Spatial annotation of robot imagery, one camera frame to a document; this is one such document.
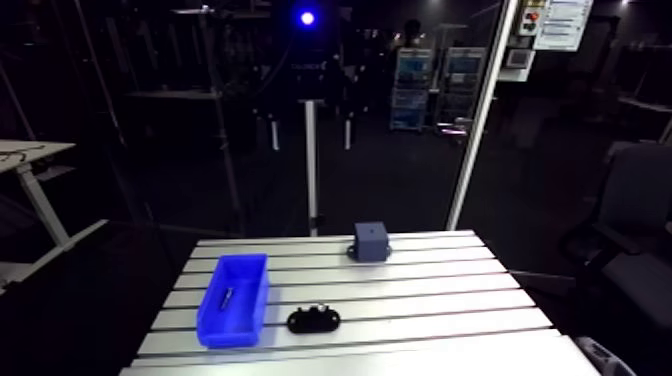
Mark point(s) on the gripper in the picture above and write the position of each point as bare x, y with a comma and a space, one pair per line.
310, 76

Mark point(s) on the steel bolt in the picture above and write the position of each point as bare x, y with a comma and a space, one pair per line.
227, 299

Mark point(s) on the equipment rack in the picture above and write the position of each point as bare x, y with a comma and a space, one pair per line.
411, 86
460, 86

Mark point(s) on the dark blue-grey block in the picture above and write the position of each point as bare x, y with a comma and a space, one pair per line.
371, 241

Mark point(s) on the black oval holder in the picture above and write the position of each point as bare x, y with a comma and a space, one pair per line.
302, 321

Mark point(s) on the blue bin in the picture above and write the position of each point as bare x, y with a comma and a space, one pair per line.
231, 325

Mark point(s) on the small grey screen box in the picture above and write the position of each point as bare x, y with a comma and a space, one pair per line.
518, 62

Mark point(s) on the white control panel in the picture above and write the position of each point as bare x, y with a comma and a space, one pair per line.
562, 23

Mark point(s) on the pale desk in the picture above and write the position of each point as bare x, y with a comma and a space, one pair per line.
31, 152

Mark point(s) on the grey office chair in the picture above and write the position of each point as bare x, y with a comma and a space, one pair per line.
638, 210

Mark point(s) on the grey metal post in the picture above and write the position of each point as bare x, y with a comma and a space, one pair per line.
312, 168

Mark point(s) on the white aluminium post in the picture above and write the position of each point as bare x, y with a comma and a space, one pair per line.
475, 136

